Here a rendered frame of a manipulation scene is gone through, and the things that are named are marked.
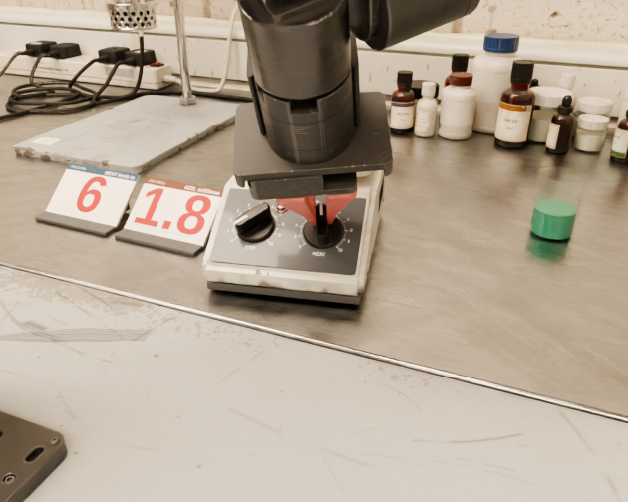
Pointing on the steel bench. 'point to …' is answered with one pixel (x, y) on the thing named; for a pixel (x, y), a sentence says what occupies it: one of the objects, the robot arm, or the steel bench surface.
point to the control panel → (288, 238)
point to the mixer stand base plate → (131, 133)
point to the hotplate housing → (262, 280)
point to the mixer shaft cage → (132, 14)
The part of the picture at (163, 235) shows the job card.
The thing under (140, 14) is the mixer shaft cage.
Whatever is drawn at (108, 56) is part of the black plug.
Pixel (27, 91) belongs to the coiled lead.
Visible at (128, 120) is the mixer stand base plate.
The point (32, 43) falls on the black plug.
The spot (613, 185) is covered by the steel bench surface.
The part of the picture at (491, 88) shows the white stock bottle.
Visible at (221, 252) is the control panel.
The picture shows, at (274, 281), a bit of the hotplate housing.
